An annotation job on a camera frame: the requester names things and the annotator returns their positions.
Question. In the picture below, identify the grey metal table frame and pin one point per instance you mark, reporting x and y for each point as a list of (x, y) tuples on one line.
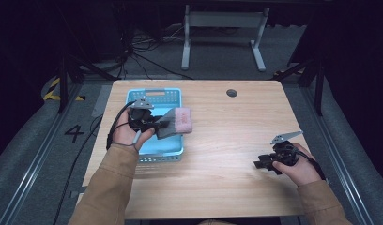
[(224, 19)]

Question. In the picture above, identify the person's left hand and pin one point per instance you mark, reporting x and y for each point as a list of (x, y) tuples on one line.
[(125, 134)]

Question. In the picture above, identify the light blue plastic basket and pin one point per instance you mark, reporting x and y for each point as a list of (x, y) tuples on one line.
[(163, 146)]

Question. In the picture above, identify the metal floor rail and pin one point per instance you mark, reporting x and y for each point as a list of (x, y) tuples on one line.
[(36, 159), (333, 150)]

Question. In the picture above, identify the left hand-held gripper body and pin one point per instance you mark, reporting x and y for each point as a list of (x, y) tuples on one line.
[(139, 118)]

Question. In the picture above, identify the person's right hand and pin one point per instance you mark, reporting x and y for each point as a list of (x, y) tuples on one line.
[(303, 172)]

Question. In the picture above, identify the grey pink glove red label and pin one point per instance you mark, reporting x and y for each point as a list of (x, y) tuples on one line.
[(181, 120)]

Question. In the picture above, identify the black stand legs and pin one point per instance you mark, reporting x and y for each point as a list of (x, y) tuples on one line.
[(319, 87), (64, 84)]

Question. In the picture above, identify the grey floor tape strip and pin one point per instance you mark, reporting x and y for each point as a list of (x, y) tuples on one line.
[(101, 101)]

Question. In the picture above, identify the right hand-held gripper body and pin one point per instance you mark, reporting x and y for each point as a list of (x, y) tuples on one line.
[(286, 154)]

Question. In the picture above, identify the grey metal table bracket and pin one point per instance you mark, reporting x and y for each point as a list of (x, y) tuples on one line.
[(74, 193)]

